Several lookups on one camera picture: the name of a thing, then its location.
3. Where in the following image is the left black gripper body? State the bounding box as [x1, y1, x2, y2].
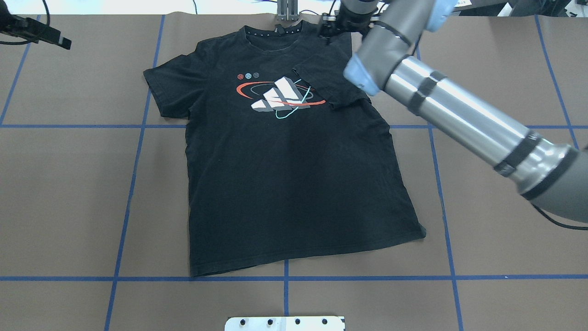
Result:
[0, 13, 72, 50]

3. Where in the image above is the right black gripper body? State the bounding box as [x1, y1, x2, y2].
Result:
[319, 13, 363, 40]

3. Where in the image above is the black printed t-shirt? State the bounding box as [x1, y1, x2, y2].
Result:
[143, 21, 426, 277]

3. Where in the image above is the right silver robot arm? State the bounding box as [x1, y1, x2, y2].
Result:
[319, 0, 588, 223]

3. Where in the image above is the white mounting plate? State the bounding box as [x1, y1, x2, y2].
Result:
[224, 315, 346, 331]

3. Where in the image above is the aluminium frame post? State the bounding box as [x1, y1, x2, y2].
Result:
[276, 0, 300, 23]

